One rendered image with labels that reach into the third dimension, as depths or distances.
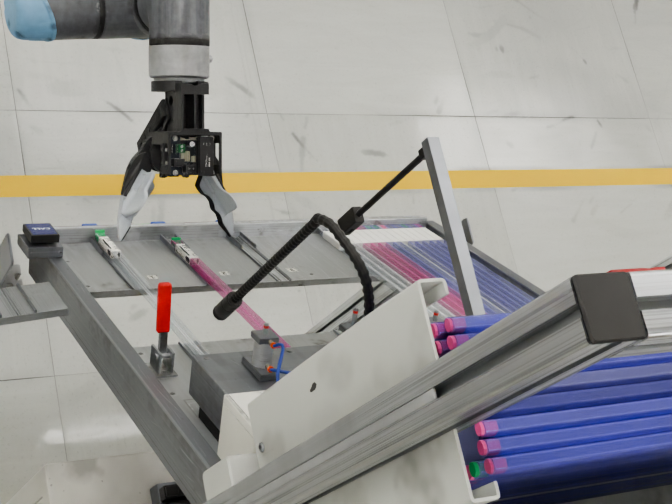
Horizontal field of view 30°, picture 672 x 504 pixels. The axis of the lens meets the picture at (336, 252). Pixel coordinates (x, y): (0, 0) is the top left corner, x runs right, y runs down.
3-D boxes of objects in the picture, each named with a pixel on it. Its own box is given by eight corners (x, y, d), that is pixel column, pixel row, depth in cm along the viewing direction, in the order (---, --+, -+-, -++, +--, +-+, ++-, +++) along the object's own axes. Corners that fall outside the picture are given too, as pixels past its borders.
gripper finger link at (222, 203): (244, 240, 159) (204, 181, 156) (225, 236, 164) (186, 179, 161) (262, 224, 160) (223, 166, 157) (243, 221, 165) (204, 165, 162)
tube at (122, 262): (94, 239, 187) (94, 232, 187) (103, 238, 188) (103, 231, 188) (223, 391, 146) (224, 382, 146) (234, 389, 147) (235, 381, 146)
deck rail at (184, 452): (28, 273, 186) (30, 233, 184) (41, 272, 187) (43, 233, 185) (207, 527, 128) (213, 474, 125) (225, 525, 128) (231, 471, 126)
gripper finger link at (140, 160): (115, 188, 155) (154, 131, 157) (111, 188, 156) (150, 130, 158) (144, 210, 157) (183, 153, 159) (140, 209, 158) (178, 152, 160)
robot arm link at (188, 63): (140, 46, 157) (200, 49, 161) (140, 83, 158) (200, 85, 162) (161, 43, 151) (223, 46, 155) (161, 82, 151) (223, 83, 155)
